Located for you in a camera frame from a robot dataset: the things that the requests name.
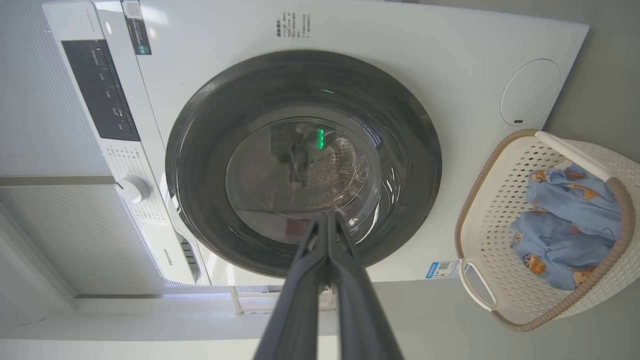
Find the blue cartoon print garment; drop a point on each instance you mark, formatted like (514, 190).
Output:
(575, 200)
(555, 250)

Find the white front-load washing machine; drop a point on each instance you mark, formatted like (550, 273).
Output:
(380, 40)

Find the blue energy label sticker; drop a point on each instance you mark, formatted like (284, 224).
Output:
(442, 269)

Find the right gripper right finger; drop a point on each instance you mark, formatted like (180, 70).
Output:
(357, 310)

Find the white appliance control knob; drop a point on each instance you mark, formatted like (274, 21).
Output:
(133, 189)

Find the dark round washer door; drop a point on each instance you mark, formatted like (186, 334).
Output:
(210, 150)

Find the dark QR code sticker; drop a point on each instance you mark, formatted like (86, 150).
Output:
(136, 27)

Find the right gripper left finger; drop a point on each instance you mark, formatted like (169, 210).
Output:
(300, 300)

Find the cream basket with brown rim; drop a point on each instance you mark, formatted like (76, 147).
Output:
(492, 210)

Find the stainless steel washing machine drum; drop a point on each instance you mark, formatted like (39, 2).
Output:
(340, 165)

